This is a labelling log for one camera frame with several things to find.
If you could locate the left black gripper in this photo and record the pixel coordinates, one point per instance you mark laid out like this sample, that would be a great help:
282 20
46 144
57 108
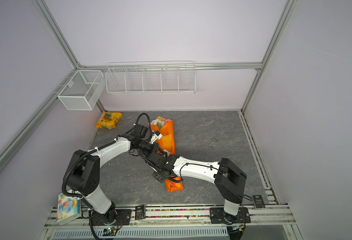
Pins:
155 147

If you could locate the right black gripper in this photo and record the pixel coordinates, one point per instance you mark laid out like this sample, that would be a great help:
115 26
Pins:
157 176

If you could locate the orange wrapping paper sheet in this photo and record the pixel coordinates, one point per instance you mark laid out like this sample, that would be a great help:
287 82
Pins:
167 142

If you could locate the cream fake rose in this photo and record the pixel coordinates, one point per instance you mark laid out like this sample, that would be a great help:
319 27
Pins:
158 122

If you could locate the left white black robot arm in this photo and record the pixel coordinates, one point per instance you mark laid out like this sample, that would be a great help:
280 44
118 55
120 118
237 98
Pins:
82 177

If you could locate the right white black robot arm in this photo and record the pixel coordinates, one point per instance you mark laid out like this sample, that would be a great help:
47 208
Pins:
229 179

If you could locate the yellow snack bag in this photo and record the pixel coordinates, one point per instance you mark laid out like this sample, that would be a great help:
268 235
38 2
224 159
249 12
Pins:
108 120

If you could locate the white mesh box basket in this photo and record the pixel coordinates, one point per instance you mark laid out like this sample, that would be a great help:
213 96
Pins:
83 90

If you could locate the colourful tissue pack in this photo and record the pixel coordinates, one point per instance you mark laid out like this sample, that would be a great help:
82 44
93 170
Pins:
69 209

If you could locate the black labelled box right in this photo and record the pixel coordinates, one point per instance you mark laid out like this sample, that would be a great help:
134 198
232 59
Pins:
258 201

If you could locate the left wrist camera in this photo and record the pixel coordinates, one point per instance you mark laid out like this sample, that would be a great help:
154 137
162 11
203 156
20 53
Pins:
144 133

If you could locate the black box on rail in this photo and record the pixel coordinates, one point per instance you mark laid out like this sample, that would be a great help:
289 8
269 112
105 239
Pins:
140 212

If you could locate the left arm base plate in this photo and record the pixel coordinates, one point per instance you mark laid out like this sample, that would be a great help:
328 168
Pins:
120 217

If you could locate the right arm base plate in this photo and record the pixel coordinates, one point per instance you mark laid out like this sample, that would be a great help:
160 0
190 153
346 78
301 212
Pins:
219 216

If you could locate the white wire shelf basket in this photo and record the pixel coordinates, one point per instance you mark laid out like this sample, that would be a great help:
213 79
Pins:
151 77

